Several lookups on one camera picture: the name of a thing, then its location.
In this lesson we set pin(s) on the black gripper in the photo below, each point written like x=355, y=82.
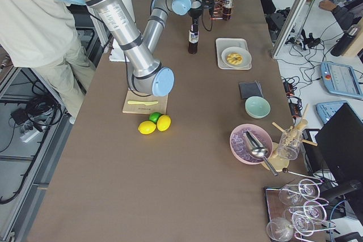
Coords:
x=195, y=14

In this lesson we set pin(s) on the tea bottle white cap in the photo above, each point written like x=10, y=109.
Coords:
x=193, y=39

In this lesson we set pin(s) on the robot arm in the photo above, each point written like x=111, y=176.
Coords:
x=149, y=76

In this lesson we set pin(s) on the middle tea bottle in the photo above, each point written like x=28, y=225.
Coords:
x=227, y=9

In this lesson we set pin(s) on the cream serving tray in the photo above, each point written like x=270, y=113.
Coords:
x=223, y=43

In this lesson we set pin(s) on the wine glass rack tray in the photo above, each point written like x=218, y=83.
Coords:
x=296, y=211

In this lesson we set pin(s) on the white plate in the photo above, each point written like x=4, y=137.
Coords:
x=247, y=59

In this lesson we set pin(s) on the grey folded cloth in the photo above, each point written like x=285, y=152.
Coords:
x=250, y=89

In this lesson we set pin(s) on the yellow plastic knife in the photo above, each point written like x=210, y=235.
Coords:
x=136, y=102

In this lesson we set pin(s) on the bamboo cutting board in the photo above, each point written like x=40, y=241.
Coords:
x=144, y=109

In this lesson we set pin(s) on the green lime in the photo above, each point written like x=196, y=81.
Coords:
x=155, y=116

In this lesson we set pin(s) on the green ceramic bowl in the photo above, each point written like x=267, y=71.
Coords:
x=257, y=107

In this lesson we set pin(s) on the upper yellow lemon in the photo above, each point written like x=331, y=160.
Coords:
x=163, y=122

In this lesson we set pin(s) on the yellow lemon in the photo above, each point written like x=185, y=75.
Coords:
x=163, y=122
x=147, y=127

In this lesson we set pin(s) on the lower yellow lemon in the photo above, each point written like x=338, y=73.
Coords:
x=147, y=127

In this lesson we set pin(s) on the pink bowl with ice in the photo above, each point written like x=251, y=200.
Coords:
x=238, y=147

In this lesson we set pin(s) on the black water bottle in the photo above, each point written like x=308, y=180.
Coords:
x=344, y=42

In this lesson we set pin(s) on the steel ice scoop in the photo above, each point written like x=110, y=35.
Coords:
x=257, y=150

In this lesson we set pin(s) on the person in beige clothes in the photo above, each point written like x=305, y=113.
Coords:
x=41, y=35

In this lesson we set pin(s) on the blue teach pendant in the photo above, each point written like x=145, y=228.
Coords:
x=326, y=110
x=340, y=79

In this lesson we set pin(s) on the clear glass mug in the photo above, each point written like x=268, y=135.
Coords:
x=290, y=143

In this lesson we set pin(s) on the wooden glass drying stand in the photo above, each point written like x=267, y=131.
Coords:
x=300, y=126

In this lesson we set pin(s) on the black monitor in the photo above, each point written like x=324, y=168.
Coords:
x=340, y=143

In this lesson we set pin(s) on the copper wire bottle rack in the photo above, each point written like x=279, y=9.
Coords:
x=218, y=7

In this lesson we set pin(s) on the braided ring pastry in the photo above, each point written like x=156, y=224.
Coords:
x=234, y=58

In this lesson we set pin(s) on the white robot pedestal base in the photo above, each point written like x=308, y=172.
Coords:
x=117, y=52

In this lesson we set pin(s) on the aluminium frame post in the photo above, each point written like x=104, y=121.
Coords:
x=293, y=15

